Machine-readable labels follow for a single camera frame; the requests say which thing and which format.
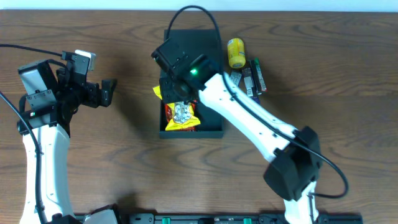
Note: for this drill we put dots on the dark blue candy stick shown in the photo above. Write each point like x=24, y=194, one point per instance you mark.
x=251, y=89

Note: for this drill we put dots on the small blue barcode packet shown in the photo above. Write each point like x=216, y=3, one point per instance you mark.
x=236, y=77

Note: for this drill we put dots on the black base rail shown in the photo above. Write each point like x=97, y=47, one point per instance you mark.
x=265, y=218

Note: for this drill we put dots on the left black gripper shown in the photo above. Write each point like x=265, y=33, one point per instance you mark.
x=94, y=94

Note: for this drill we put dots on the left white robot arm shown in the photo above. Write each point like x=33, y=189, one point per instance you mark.
x=46, y=109

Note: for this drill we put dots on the red Hacks candy bag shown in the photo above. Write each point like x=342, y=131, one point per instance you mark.
x=168, y=112

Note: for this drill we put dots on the black gift box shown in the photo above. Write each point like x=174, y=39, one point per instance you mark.
x=196, y=42

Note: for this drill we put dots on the yellow sunflower seed bag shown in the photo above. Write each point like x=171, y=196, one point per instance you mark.
x=184, y=118

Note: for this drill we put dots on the yellow cylindrical can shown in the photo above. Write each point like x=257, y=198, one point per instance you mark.
x=236, y=53

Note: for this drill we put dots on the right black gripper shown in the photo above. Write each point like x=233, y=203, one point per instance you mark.
x=170, y=90

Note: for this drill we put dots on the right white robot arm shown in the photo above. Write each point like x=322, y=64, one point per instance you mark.
x=293, y=154

